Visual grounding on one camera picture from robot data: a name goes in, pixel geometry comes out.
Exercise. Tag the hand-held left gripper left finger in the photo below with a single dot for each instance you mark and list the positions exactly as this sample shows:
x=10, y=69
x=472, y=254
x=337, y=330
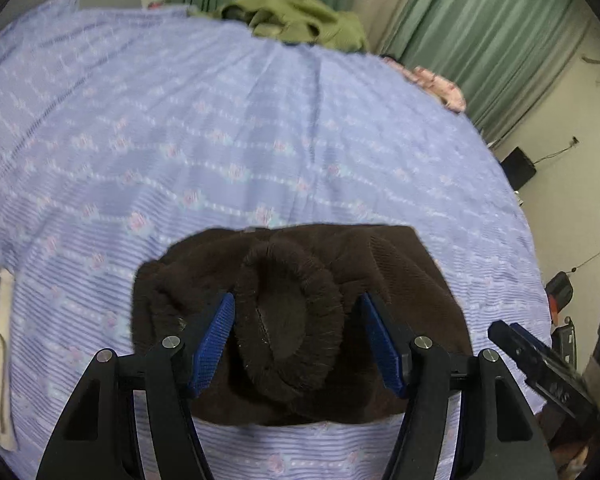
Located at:
x=212, y=345

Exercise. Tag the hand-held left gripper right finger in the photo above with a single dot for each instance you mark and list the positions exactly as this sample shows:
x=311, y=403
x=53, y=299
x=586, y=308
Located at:
x=382, y=345

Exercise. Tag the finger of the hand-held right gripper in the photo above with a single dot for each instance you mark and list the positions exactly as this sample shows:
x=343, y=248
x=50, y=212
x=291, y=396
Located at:
x=525, y=350

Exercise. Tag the dark brown fleece pants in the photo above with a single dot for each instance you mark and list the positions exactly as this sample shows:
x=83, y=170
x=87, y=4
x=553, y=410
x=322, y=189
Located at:
x=290, y=330

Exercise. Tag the black backpack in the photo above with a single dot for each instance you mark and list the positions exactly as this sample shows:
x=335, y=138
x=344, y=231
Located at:
x=559, y=287

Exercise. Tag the bed with purple sheet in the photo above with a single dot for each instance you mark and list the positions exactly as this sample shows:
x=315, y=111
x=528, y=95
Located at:
x=180, y=135

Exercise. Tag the pink printed garment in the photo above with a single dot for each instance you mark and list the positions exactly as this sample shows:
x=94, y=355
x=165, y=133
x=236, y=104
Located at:
x=440, y=87

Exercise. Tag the olive green blanket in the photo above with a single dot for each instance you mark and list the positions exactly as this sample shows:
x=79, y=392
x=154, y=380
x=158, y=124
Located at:
x=300, y=20

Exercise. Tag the pink cloth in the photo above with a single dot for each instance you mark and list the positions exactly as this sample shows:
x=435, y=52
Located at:
x=154, y=5

